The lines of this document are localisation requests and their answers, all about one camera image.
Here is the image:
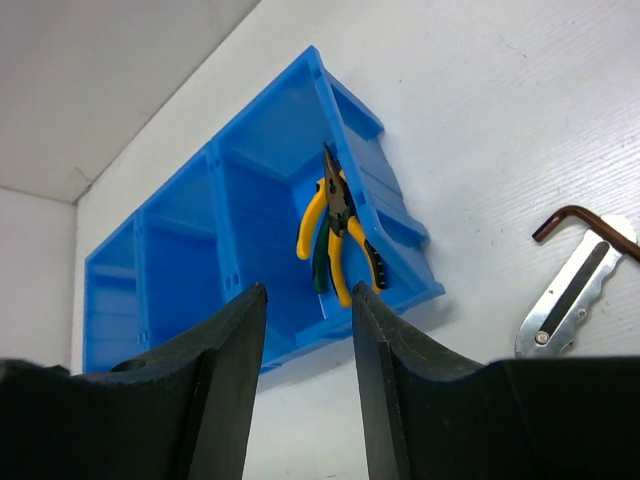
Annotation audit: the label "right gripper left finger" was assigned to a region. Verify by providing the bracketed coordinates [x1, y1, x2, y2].
[1, 284, 267, 479]

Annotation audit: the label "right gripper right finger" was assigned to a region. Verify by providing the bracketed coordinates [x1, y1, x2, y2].
[352, 283, 639, 479]

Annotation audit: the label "small yellow needle-nose pliers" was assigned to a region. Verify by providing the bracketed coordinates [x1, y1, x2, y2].
[307, 146, 388, 308]

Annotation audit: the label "silver metal tool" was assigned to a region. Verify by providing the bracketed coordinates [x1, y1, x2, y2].
[514, 229, 623, 358]

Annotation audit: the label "dark green cutting pliers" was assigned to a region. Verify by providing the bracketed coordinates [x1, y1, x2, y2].
[312, 215, 331, 294]

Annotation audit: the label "large yellow needle-nose pliers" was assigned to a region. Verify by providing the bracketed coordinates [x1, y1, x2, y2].
[296, 171, 352, 260]

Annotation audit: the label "blue bin left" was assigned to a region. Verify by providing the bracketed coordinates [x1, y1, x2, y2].
[83, 216, 145, 373]

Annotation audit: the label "blue bin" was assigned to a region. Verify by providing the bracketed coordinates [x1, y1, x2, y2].
[139, 148, 225, 348]
[83, 216, 145, 373]
[207, 47, 444, 371]

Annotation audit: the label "blue bin middle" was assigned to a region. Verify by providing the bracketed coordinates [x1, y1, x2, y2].
[139, 148, 225, 348]

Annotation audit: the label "right brown hex key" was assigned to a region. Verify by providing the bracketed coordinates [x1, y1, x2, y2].
[532, 205, 640, 262]

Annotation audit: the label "blue bin right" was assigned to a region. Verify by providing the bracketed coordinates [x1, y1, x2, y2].
[207, 47, 444, 371]

